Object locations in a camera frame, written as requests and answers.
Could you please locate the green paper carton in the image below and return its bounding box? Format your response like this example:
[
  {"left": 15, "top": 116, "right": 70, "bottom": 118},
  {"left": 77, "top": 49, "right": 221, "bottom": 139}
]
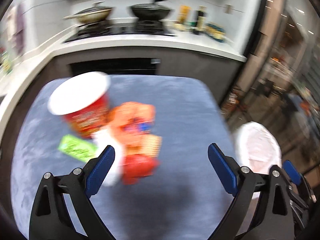
[{"left": 58, "top": 134, "right": 97, "bottom": 163}]

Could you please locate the red plastic bag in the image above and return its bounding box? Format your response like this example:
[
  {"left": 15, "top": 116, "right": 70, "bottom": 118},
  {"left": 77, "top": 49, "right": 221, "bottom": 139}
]
[{"left": 122, "top": 154, "right": 159, "bottom": 185}]

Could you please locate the white tissue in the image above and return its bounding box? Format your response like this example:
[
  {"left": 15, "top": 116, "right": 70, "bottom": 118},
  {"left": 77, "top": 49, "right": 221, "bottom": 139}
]
[{"left": 92, "top": 126, "right": 124, "bottom": 187}]

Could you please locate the orange foam fruit net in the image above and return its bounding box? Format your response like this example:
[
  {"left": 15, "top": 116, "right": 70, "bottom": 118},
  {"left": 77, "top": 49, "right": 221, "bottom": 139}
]
[{"left": 125, "top": 134, "right": 162, "bottom": 158}]

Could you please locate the orange plastic bag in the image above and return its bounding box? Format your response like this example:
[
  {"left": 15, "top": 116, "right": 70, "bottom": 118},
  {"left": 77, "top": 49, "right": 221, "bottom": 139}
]
[{"left": 108, "top": 101, "right": 156, "bottom": 147}]

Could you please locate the white lined trash bin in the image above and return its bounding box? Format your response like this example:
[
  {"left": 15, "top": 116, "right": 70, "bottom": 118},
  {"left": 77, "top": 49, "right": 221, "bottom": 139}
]
[{"left": 233, "top": 122, "right": 281, "bottom": 174}]

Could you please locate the blue grey table mat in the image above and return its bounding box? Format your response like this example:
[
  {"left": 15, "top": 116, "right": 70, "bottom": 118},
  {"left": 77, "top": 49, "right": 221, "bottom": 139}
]
[{"left": 10, "top": 74, "right": 258, "bottom": 240}]

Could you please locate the red instant noodle cup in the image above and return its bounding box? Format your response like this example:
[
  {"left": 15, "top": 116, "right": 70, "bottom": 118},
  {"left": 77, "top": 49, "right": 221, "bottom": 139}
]
[{"left": 47, "top": 72, "right": 111, "bottom": 138}]

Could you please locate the teal spice jar set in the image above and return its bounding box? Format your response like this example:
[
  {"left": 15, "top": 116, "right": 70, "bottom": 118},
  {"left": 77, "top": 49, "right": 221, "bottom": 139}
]
[{"left": 204, "top": 22, "right": 226, "bottom": 43}]

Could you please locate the green dish soap bottle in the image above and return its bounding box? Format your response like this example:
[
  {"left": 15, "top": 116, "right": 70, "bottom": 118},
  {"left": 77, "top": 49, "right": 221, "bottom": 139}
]
[{"left": 1, "top": 51, "right": 12, "bottom": 74}]

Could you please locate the black gas stove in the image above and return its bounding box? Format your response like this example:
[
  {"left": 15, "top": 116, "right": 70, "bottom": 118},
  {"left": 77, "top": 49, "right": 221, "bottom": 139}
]
[{"left": 64, "top": 20, "right": 176, "bottom": 43}]

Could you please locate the purple hanging towel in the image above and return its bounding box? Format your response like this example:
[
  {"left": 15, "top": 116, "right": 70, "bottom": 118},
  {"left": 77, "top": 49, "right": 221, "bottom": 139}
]
[{"left": 15, "top": 3, "right": 24, "bottom": 56}]

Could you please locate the beige wok with lid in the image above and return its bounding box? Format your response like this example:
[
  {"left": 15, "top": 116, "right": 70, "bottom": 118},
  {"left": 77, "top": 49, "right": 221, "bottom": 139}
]
[{"left": 63, "top": 1, "right": 113, "bottom": 24}]

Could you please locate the black wok with lid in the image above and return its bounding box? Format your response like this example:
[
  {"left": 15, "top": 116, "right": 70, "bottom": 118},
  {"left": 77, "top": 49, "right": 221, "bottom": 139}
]
[{"left": 130, "top": 0, "right": 172, "bottom": 21}]

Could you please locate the cream hanging towel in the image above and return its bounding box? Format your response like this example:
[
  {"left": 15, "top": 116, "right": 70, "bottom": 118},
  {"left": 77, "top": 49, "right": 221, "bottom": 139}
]
[{"left": 7, "top": 6, "right": 17, "bottom": 43}]

